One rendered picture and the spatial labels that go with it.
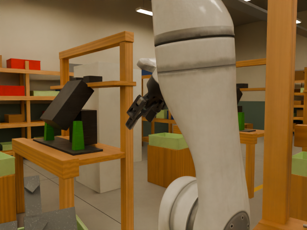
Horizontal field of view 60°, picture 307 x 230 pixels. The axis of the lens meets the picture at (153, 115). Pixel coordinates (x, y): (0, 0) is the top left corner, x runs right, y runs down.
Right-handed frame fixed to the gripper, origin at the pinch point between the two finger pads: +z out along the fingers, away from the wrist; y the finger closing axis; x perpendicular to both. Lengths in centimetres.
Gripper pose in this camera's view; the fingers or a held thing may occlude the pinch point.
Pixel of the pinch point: (139, 122)
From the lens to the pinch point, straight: 72.9
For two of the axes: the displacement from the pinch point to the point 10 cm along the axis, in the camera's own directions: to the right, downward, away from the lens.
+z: -4.8, 7.3, 4.9
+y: 5.5, -1.9, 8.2
